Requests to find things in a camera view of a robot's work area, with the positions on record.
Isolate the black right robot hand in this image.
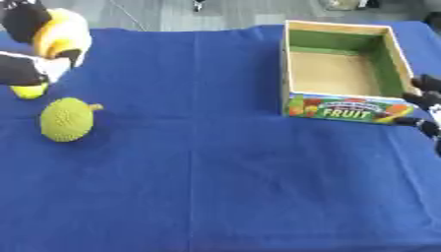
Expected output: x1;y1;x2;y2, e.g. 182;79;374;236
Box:
393;74;441;139

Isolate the cardboard box with green inside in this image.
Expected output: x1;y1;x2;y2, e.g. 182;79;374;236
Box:
279;19;424;126

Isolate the green spiky toy durian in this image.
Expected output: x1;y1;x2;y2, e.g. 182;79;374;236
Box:
37;96;105;144

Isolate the black white yellow penguin plush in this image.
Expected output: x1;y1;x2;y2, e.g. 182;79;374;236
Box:
0;0;95;100

